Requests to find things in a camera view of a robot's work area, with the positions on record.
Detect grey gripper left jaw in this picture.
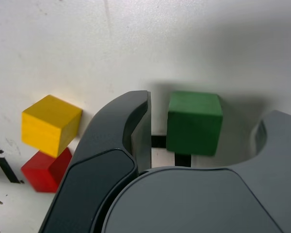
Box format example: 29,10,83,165
40,90,153,233

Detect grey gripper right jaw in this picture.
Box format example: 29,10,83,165
93,109,291,233

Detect red cube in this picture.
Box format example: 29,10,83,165
20,147,73,194

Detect yellow cube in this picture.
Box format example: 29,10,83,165
21,94,83,158

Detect green cube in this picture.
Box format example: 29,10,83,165
165,91,224,156

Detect black tape square outline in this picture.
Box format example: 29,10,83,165
151,134,193,168

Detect black tape strip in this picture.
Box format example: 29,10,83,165
0,133,25,184

